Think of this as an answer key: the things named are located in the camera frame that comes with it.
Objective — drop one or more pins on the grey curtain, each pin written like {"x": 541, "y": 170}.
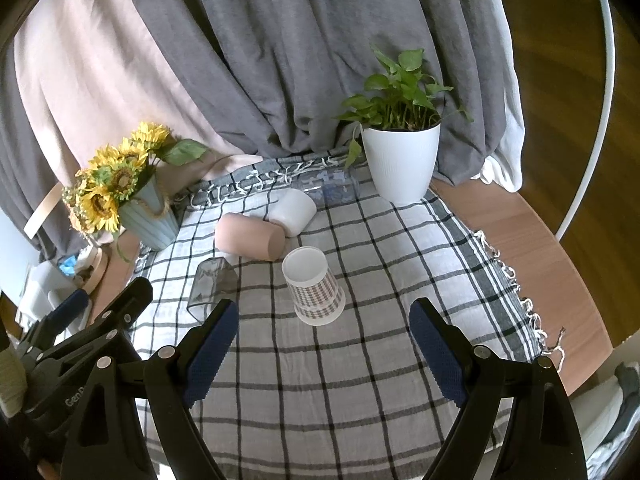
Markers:
{"x": 300, "y": 60}

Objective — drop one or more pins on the white container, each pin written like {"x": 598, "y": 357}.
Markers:
{"x": 42, "y": 285}

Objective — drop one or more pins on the white hoop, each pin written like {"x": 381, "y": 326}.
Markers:
{"x": 607, "y": 60}

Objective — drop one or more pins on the pink cup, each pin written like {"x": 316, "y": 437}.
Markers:
{"x": 247, "y": 237}

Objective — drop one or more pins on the pink curtain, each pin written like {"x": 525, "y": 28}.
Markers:
{"x": 100, "y": 60}

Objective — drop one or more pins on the smoky clear glass cup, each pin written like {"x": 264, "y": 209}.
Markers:
{"x": 210, "y": 287}

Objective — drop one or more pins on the green plant in white pot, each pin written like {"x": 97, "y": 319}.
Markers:
{"x": 400, "y": 160}

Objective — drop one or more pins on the round wooden holder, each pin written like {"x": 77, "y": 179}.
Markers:
{"x": 99, "y": 265}

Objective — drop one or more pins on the clear blue glass cup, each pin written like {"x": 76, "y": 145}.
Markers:
{"x": 332, "y": 190}

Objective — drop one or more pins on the white cup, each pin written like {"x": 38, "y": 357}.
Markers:
{"x": 295, "y": 210}

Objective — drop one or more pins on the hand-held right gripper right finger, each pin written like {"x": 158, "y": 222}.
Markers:
{"x": 440, "y": 355}

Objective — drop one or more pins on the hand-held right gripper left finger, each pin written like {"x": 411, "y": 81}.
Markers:
{"x": 210, "y": 355}

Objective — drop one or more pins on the checked grey white tablecloth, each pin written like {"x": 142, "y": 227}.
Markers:
{"x": 350, "y": 370}

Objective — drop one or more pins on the sunflowers in blue pot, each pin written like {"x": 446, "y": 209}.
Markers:
{"x": 145, "y": 215}

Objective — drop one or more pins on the grey cloth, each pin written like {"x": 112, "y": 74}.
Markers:
{"x": 629, "y": 400}

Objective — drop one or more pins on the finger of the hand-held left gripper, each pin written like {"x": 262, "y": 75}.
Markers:
{"x": 127, "y": 305}
{"x": 72, "y": 306}

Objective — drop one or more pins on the plaid paper cup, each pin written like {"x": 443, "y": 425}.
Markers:
{"x": 314, "y": 287}

